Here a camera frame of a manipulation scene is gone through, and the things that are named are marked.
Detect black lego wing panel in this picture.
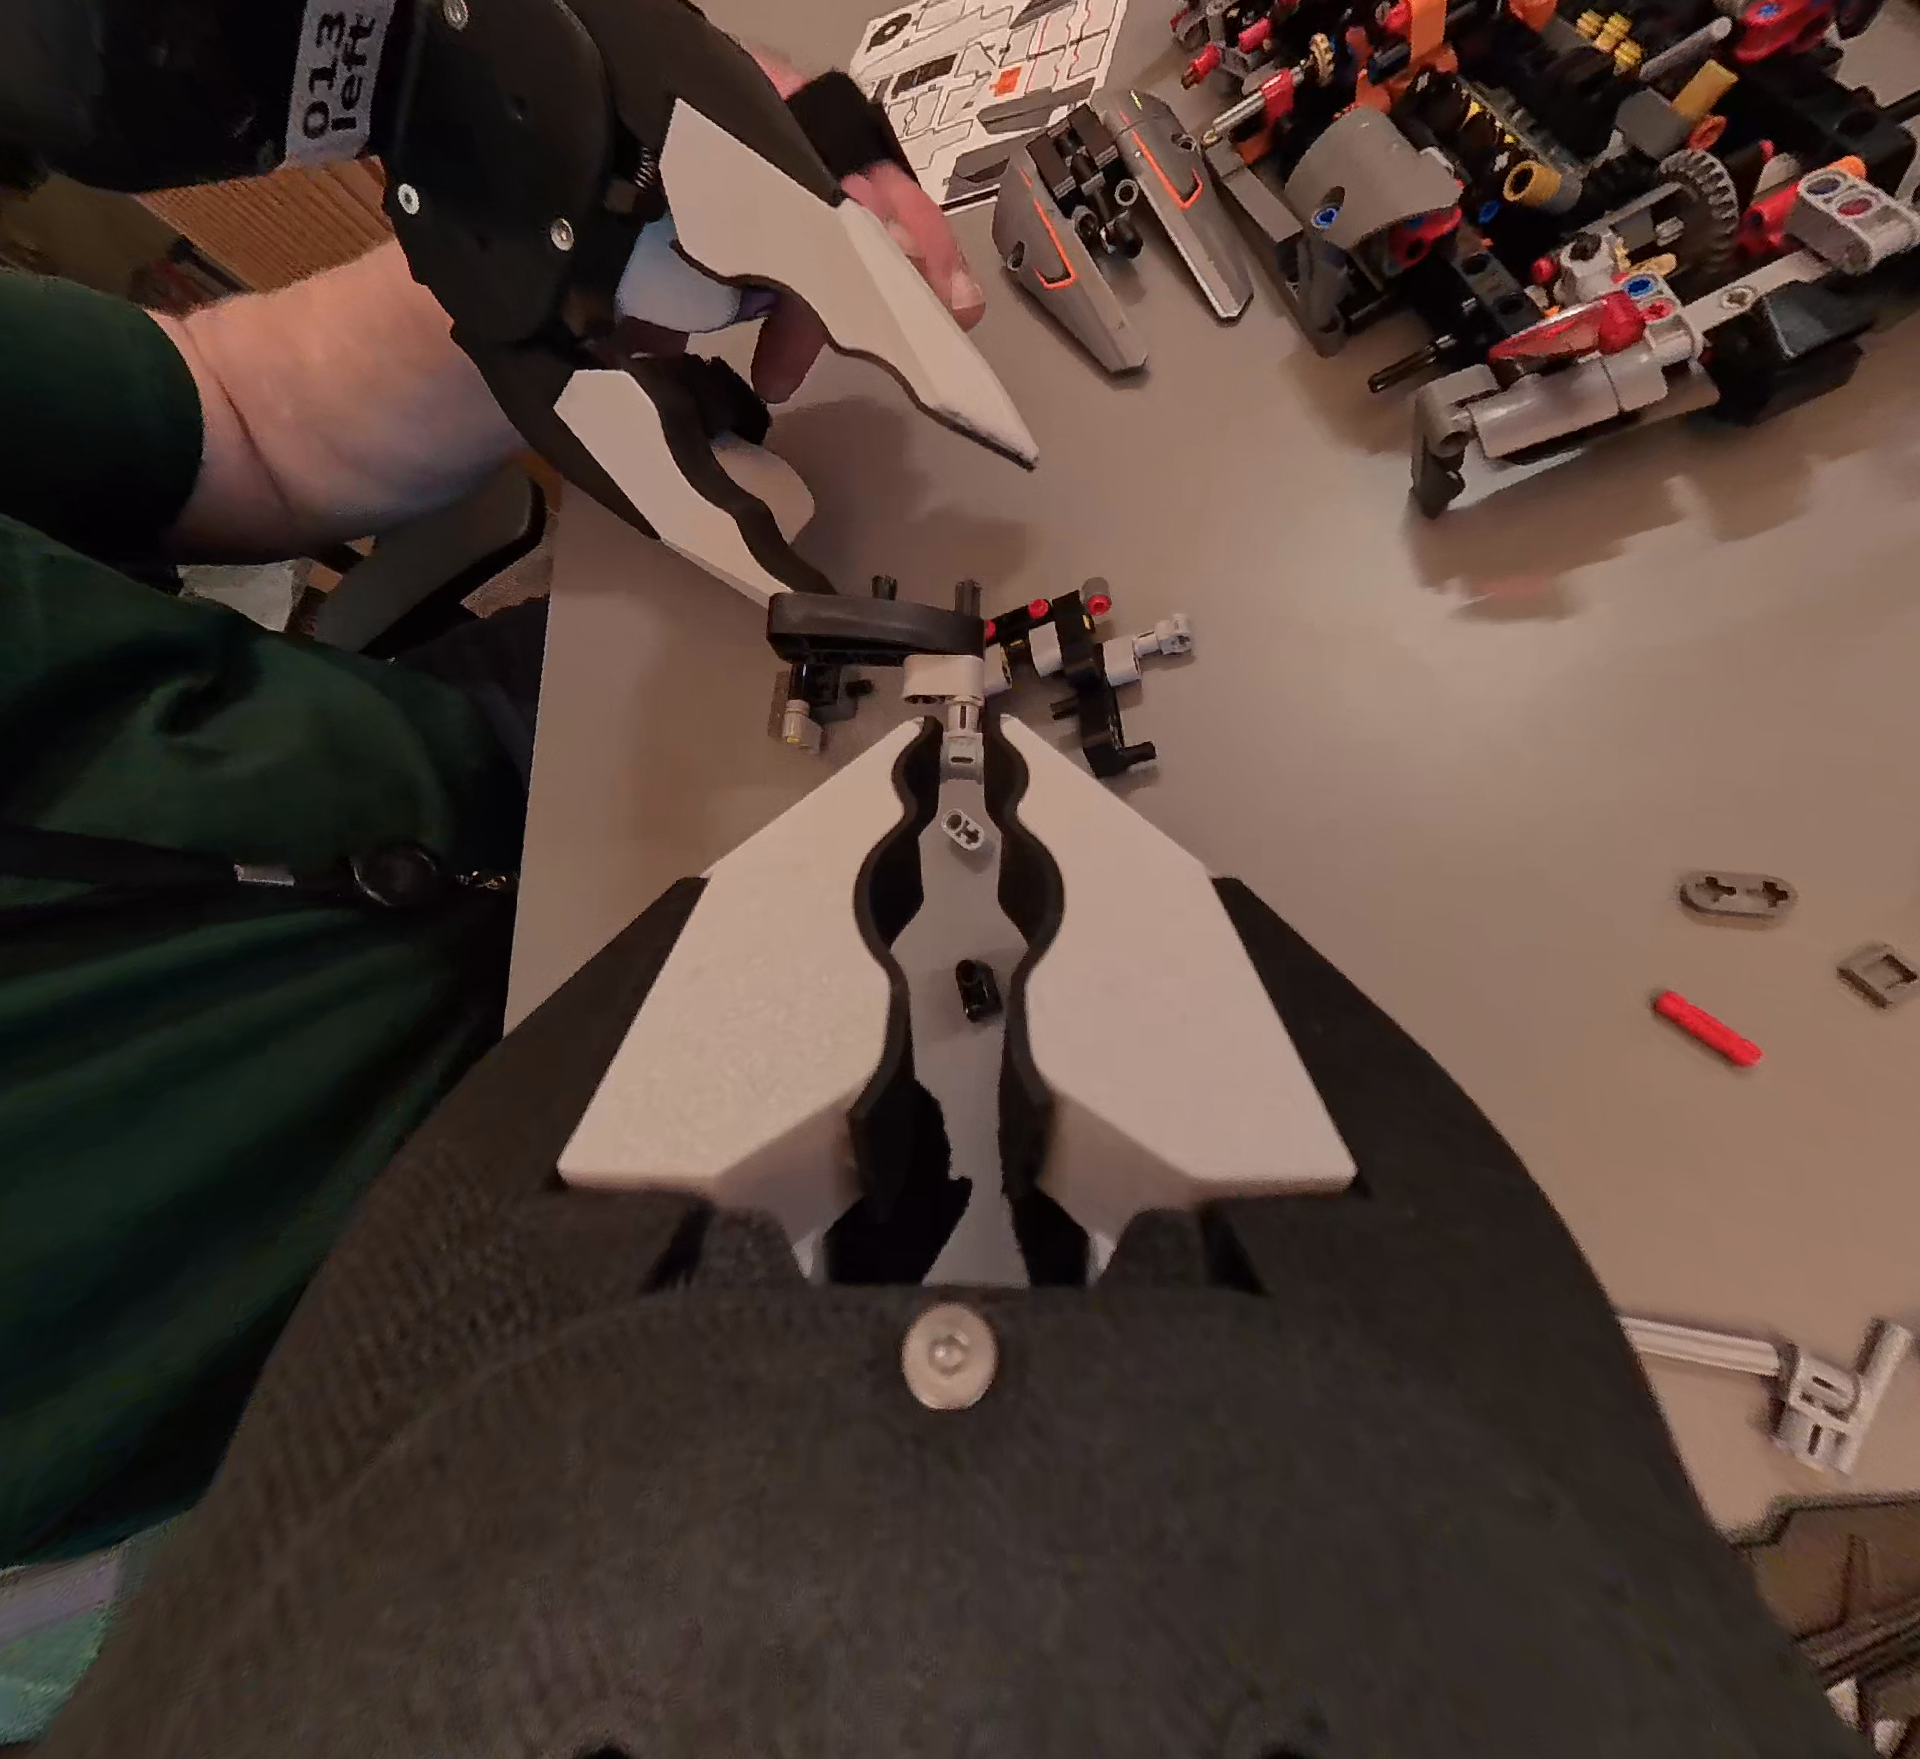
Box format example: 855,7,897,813
1724,1495,1920,1734

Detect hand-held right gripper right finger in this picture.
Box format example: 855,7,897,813
993,713,1365,1291

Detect light grey lego rod assembly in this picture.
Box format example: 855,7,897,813
1624,1316,1912,1474

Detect person's left forearm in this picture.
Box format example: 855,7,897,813
145,286,335,567

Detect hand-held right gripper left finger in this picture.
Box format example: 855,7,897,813
558,719,975,1291

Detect grey lego panels orange stripes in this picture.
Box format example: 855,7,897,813
993,90,1263,379

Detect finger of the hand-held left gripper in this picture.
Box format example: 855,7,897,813
547,364,846,606
661,95,1047,470

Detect large lego vehicle model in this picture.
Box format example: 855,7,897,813
1148,0,1920,519

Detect black lego assembly red pins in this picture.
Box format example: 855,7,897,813
975,581,1197,779

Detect black lego beam assembly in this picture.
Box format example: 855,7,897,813
766,575,993,779

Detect person's green shirt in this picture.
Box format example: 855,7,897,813
0,277,547,1564

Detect lego sticker sheet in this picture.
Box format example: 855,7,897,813
846,0,1157,209

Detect red lego pin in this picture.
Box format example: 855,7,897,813
1650,989,1764,1072

